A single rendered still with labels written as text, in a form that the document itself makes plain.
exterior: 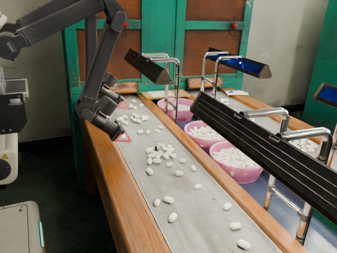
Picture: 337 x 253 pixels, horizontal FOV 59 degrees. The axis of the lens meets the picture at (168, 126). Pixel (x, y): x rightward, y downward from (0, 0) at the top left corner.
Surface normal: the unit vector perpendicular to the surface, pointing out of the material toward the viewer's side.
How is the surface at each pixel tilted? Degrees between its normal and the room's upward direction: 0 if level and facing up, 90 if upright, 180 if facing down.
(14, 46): 91
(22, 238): 0
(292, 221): 0
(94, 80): 90
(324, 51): 90
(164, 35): 90
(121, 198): 0
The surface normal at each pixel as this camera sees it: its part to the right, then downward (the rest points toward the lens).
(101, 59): 0.39, 0.37
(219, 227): 0.04, -0.92
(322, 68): -0.91, 0.13
